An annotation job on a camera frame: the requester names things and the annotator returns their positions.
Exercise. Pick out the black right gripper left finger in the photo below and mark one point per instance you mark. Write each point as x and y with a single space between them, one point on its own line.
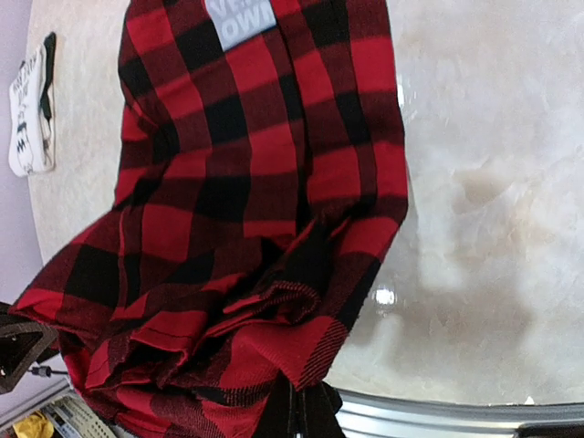
279 417

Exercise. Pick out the perforated green storage basket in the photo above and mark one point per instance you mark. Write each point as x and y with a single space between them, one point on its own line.
72 418

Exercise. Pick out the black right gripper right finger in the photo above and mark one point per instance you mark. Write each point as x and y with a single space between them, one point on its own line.
318 408

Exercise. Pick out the white and green t-shirt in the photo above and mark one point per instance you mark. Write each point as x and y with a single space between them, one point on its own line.
31 97

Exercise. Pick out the aluminium front rail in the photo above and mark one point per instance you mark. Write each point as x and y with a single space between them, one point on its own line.
364 415

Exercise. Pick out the red black plaid flannel shirt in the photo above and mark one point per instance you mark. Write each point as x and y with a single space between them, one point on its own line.
262 181

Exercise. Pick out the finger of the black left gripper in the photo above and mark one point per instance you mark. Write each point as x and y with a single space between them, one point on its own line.
23 341

